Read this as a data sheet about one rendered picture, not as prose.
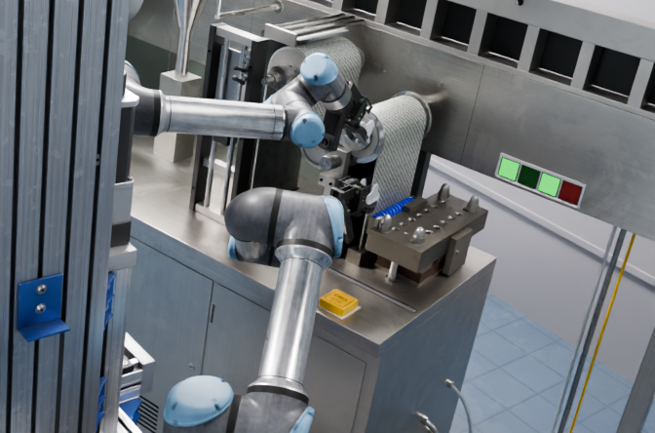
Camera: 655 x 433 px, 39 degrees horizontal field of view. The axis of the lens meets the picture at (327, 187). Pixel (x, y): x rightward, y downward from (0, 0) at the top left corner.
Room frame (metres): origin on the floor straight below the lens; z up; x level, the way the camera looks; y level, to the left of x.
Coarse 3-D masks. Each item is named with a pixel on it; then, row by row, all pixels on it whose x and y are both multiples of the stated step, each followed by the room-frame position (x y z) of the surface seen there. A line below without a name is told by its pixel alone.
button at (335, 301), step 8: (328, 296) 1.97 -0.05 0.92; (336, 296) 1.97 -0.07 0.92; (344, 296) 1.98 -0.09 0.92; (320, 304) 1.95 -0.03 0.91; (328, 304) 1.94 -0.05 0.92; (336, 304) 1.94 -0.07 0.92; (344, 304) 1.94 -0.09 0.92; (352, 304) 1.95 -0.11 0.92; (336, 312) 1.93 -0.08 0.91; (344, 312) 1.93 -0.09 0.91
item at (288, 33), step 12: (276, 24) 2.41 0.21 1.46; (288, 24) 2.44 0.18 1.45; (300, 24) 2.49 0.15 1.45; (312, 24) 2.48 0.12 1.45; (324, 24) 2.53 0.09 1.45; (336, 24) 2.53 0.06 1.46; (348, 24) 2.57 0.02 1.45; (360, 24) 2.64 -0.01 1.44; (264, 36) 2.39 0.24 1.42; (276, 36) 2.37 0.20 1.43; (288, 36) 2.35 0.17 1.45; (300, 36) 2.38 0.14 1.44; (312, 36) 2.43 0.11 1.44
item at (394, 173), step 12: (420, 144) 2.42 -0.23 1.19; (384, 156) 2.25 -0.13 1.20; (396, 156) 2.30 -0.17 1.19; (408, 156) 2.37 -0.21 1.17; (384, 168) 2.26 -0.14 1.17; (396, 168) 2.32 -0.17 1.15; (408, 168) 2.38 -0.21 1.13; (372, 180) 2.22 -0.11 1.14; (384, 180) 2.27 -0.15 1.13; (396, 180) 2.33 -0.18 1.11; (408, 180) 2.40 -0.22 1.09; (384, 192) 2.28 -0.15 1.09; (396, 192) 2.34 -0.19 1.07; (408, 192) 2.41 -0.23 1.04; (384, 204) 2.30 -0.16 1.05
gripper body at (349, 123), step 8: (352, 88) 2.10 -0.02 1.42; (352, 96) 2.08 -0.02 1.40; (360, 96) 2.14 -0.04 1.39; (352, 104) 2.12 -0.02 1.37; (360, 104) 2.12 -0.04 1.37; (336, 112) 2.06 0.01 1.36; (352, 112) 2.11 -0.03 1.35; (360, 112) 2.12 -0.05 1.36; (368, 112) 2.15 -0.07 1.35; (352, 120) 2.10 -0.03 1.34; (360, 120) 2.14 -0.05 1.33; (344, 128) 2.14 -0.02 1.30; (352, 128) 2.11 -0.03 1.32
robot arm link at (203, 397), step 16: (176, 384) 1.37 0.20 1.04; (192, 384) 1.37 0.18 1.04; (208, 384) 1.37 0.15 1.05; (224, 384) 1.38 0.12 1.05; (176, 400) 1.32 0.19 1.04; (192, 400) 1.32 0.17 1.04; (208, 400) 1.33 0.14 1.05; (224, 400) 1.33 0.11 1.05; (240, 400) 1.36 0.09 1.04; (176, 416) 1.30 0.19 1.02; (192, 416) 1.29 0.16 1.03; (208, 416) 1.30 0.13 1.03; (224, 416) 1.32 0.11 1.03; (176, 432) 1.30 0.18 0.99; (192, 432) 1.29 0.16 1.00; (208, 432) 1.30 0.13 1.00; (224, 432) 1.30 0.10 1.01
